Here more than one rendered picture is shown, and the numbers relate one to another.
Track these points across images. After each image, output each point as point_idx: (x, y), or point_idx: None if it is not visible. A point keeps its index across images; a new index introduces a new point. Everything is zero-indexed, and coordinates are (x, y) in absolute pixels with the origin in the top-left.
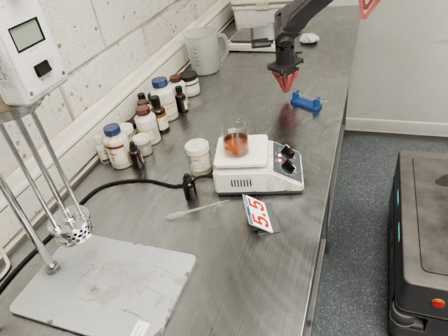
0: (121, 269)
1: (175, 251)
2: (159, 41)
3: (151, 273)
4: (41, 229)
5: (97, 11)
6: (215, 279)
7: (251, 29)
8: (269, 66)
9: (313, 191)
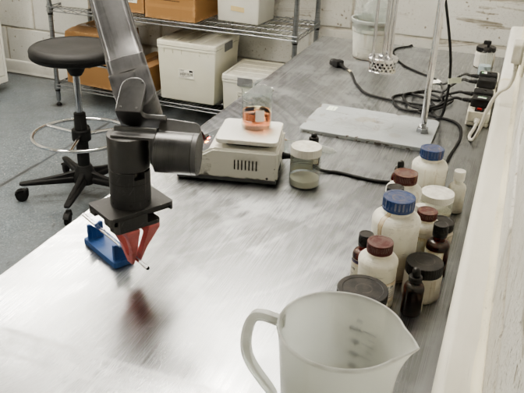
0: (361, 127)
1: (318, 130)
2: (490, 334)
3: (334, 123)
4: (469, 159)
5: None
6: (282, 122)
7: (198, 125)
8: (168, 197)
9: None
